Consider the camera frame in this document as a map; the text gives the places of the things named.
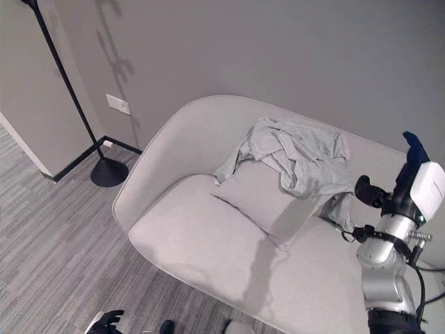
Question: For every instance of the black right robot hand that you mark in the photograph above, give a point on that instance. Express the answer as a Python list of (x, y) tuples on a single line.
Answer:
[(410, 188)]

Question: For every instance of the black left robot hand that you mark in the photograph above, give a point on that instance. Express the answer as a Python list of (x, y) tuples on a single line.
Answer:
[(106, 323)]

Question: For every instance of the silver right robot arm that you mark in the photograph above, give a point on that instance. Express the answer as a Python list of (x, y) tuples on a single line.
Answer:
[(386, 271)]

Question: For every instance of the light grey sofa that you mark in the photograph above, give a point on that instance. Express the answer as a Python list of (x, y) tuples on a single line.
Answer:
[(222, 222)]

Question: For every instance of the black clothes rack stand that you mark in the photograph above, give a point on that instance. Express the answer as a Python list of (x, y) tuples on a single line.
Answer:
[(74, 101)]

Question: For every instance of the black robot foot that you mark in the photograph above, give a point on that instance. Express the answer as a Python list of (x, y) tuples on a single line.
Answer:
[(167, 327)]

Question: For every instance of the pale grey-green garment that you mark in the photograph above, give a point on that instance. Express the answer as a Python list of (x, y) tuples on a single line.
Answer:
[(302, 156)]

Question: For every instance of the silver robot leg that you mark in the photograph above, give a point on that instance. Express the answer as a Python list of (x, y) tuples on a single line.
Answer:
[(236, 328)]

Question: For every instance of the light grey cushion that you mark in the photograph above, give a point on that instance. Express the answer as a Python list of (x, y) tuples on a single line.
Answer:
[(264, 202)]

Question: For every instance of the black skirting board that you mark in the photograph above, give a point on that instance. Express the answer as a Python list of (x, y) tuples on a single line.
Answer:
[(94, 153)]

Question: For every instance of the white wall socket plate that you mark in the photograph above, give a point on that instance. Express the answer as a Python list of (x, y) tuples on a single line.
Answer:
[(118, 104)]

